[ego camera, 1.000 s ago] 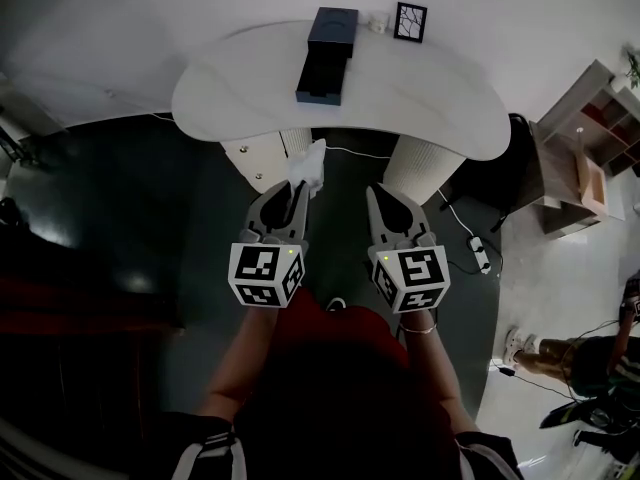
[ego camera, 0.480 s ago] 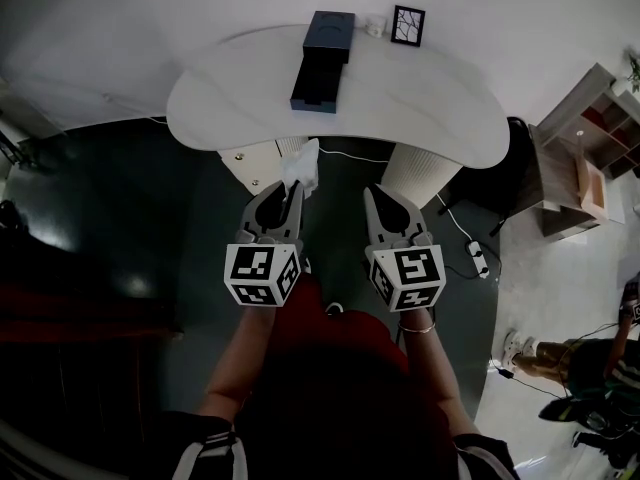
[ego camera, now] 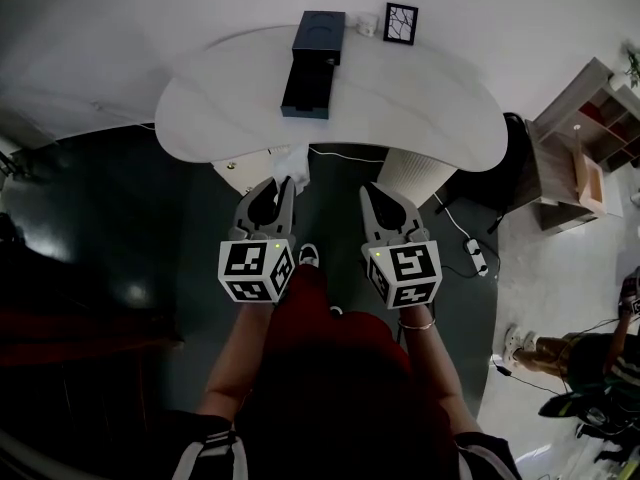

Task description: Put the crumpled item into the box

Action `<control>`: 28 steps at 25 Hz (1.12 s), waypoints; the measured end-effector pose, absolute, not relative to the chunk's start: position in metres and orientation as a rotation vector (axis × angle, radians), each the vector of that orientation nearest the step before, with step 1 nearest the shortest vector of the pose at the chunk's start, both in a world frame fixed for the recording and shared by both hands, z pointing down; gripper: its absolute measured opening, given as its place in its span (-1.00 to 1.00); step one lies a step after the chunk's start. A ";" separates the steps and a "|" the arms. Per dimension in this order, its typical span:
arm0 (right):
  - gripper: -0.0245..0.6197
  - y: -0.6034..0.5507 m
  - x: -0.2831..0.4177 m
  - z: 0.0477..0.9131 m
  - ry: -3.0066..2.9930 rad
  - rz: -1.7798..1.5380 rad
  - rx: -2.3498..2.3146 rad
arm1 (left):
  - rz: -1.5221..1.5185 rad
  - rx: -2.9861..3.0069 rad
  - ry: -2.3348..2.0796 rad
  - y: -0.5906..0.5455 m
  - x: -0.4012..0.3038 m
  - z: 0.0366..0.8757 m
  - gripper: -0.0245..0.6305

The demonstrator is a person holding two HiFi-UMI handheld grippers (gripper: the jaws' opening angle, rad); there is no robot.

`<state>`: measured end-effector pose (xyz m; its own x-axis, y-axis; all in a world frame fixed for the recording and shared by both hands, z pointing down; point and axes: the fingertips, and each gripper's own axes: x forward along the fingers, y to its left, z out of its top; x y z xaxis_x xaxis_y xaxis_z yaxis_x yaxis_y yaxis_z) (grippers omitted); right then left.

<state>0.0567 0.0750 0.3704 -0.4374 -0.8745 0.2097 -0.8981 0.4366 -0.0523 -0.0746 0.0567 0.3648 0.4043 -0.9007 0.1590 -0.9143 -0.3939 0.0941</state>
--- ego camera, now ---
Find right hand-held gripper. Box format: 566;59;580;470
359;182;444;311

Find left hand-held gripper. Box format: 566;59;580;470
218;175;298;305

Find white item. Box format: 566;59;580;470
273;145;312;193

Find dark blue box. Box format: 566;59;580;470
280;10;348;121

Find person's left forearm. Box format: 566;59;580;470
195;298;282;422

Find person's right forearm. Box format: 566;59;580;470
396;303;482;437

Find white table leg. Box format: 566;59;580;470
211;143;294;195

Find white ribbed table base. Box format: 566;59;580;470
376;147;459;210

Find white power strip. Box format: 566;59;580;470
462;237;490;278

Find black chair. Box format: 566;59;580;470
434;111;533;235

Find dark green round rug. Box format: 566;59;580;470
0;122;502;422

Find person's red trousers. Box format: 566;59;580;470
257;263;417;419

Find light cardboard carton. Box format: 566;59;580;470
571;126;610;218

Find wooden shelf unit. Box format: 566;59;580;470
523;56;640;233

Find person's black striped shirt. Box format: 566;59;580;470
124;407;524;480

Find green potted plant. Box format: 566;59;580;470
622;41;640;90

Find white power cable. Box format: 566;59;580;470
305;145;474;243

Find black cable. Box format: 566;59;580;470
438;251;502;283

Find black picture frame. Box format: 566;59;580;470
383;2;420;47

